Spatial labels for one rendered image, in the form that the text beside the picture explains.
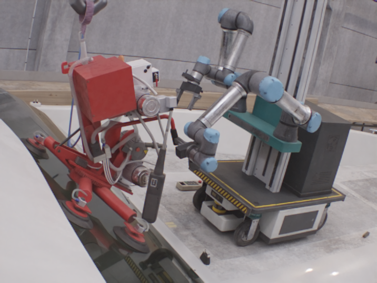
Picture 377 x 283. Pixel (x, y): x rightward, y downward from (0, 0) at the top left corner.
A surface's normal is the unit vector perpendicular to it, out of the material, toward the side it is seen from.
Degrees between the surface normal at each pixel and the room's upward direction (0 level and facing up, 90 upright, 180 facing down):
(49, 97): 90
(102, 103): 90
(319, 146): 90
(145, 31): 90
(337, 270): 12
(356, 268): 16
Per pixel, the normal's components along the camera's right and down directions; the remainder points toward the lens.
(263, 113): -0.84, 0.00
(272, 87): 0.44, 0.32
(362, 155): 0.07, 0.32
